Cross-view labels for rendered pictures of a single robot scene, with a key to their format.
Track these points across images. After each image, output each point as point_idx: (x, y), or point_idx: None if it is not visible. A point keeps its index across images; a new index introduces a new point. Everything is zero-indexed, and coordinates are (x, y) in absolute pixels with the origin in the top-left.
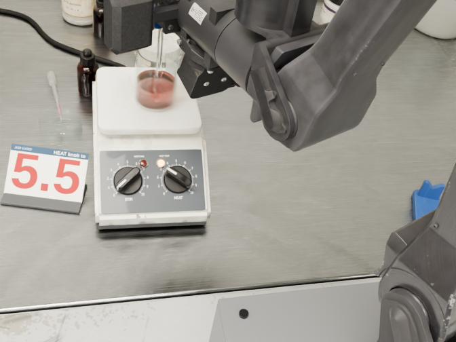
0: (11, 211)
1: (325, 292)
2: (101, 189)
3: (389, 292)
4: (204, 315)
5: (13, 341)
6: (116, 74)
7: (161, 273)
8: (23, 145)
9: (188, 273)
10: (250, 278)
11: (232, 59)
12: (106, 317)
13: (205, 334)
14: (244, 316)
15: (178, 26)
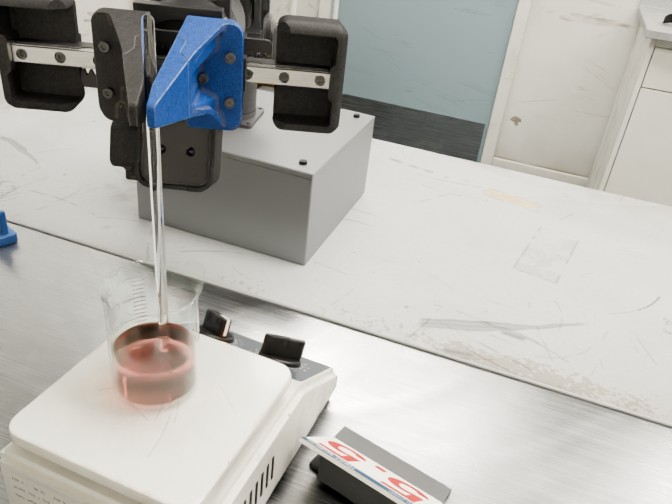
0: (437, 473)
1: (227, 149)
2: (319, 371)
3: (270, 25)
4: (279, 286)
5: (465, 338)
6: (168, 472)
7: (291, 328)
8: (402, 500)
9: (262, 318)
10: (207, 290)
11: (242, 22)
12: (370, 320)
13: (289, 276)
14: (304, 159)
15: None
